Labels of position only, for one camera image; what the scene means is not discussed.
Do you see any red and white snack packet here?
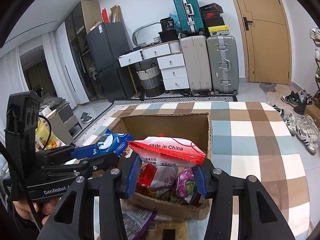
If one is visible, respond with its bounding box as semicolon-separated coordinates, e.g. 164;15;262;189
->
127;134;207;168

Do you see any scattered sneakers group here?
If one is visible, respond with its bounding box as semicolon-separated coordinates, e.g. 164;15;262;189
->
272;89;320;155

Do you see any yellow white shoe box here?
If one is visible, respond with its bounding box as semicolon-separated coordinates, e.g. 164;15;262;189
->
205;26;230;37

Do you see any black red-trimmed shoe box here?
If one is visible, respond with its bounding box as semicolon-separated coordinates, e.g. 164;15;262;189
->
199;3;223;13

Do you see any teal suitcase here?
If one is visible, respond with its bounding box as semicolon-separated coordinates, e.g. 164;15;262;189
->
172;0;206;34

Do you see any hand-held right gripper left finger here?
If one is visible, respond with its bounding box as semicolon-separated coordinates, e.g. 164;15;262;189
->
37;155;143;240

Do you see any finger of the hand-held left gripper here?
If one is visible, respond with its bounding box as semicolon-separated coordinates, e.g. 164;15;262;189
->
36;141;110;165
41;152;124;179

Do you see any plain black shoe box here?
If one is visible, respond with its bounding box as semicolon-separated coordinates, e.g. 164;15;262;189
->
204;17;225;28

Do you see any white curtain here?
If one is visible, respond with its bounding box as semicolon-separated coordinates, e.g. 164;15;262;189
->
41;31;77;105

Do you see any dark grey refrigerator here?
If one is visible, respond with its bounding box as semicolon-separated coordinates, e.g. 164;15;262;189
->
86;22;137;102

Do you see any white drawer dresser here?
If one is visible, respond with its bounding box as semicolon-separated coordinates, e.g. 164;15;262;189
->
117;40;189;90

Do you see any small red snack packet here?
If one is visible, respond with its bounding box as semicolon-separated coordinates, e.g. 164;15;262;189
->
138;166;158;188

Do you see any blue cookie packet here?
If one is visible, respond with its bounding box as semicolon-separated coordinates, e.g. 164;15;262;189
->
94;129;134;158

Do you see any purple green snack packet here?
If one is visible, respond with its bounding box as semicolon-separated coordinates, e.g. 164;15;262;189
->
175;167;199;203

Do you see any beige floor mat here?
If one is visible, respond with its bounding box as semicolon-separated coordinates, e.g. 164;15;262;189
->
259;82;315;110

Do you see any black cable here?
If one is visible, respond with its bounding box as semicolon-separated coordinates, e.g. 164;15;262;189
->
24;115;52;230

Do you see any checkered blanket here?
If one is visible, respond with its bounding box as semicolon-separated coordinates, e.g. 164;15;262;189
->
75;102;316;240

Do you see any beige suitcase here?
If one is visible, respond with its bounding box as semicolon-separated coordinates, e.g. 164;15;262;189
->
180;35;213;95

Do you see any black storage box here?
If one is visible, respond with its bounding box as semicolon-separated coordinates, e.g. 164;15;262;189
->
158;29;181;43

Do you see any wooden door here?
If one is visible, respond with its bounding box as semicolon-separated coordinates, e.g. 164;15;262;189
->
225;0;292;85

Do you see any purple silver snack packet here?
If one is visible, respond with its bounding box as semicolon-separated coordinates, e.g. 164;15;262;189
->
122;209;157;231

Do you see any silver orange noodle snack packet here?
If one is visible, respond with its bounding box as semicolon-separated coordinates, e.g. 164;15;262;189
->
136;187;175;202

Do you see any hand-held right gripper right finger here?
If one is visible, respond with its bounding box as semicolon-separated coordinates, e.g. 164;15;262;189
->
192;159;297;240

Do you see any silver suitcase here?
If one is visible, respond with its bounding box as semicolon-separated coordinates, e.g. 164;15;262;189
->
206;35;240;96

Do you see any blue plastic bag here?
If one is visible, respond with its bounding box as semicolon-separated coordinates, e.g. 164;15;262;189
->
168;12;181;29

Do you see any red black shoe box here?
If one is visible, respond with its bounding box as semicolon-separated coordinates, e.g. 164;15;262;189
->
202;11;223;20

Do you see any black pouch bag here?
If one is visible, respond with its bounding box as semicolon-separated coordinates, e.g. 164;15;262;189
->
160;17;177;32

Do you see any woven laundry basket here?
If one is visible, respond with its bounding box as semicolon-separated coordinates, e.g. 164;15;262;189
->
136;64;164;98

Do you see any yellow bag of fruit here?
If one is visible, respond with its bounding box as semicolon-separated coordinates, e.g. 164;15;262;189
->
35;119;63;152

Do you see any glass door wardrobe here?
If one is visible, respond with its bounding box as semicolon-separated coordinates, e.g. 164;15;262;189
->
64;0;103;105

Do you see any person's left hand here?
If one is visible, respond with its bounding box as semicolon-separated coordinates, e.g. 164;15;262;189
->
12;197;62;230

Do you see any brown cardboard box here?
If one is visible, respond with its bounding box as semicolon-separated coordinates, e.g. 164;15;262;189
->
110;112;213;221

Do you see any person's left forearm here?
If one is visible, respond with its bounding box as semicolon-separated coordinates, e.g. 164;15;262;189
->
7;211;42;240

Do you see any oval mirror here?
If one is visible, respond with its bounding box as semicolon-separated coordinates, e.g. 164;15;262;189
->
132;22;163;46

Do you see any wooden shoe rack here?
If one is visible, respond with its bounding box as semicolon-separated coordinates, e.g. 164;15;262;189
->
314;26;320;90

